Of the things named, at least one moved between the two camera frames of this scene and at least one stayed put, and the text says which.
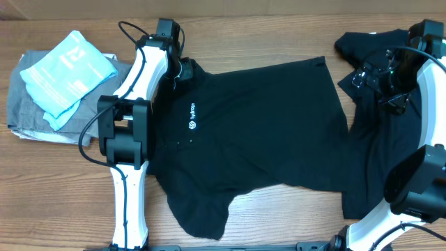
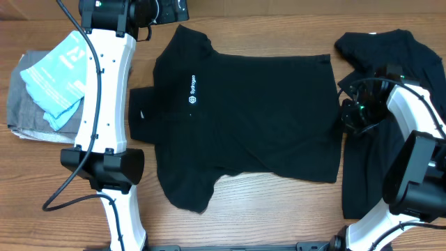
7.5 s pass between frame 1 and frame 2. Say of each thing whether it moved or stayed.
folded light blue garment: stayed
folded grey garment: stayed
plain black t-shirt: stayed
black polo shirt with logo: moved
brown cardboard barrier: stayed
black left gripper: moved
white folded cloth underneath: stayed
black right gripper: moved
